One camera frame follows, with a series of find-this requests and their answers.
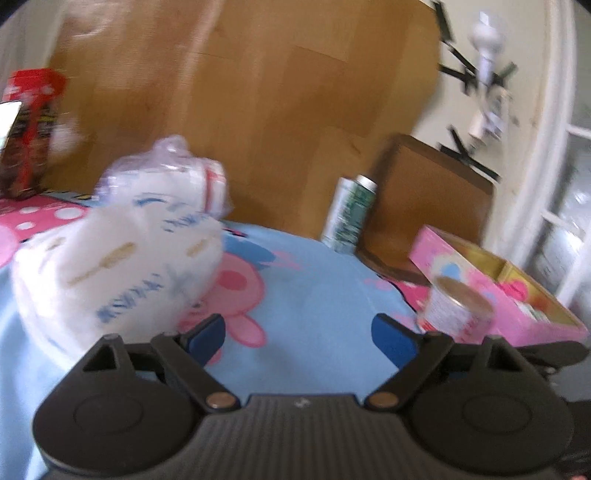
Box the green white drink container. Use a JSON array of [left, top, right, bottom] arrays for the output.
[[321, 174, 378, 254]]

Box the clear bag of white pads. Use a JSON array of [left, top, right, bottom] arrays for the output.
[[95, 135, 232, 220]]

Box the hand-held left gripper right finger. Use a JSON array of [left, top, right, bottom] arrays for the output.
[[365, 313, 522, 412]]

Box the white wall fixture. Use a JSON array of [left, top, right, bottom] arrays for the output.
[[467, 11, 506, 86]]

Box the white window frame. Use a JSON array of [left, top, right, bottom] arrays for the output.
[[482, 0, 591, 333]]

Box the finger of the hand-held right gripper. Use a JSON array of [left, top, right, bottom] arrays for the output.
[[517, 340, 590, 370]]

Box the blue printed blanket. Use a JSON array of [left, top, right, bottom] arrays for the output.
[[0, 191, 462, 480]]

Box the red snack bag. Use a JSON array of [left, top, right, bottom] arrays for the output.
[[0, 69, 68, 200]]

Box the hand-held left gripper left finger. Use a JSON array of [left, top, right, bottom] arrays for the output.
[[82, 314, 242, 412]]

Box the pink cartoon box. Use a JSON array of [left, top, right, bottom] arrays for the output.
[[398, 224, 589, 347]]

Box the white tissue pack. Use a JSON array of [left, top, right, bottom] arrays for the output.
[[10, 196, 227, 365]]

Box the brown cardboard box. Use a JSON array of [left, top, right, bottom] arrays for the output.
[[355, 133, 496, 284]]

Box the small white cup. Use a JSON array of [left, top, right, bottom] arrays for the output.
[[416, 275, 495, 344]]

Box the white hanging tag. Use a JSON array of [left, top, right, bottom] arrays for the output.
[[468, 88, 511, 141]]

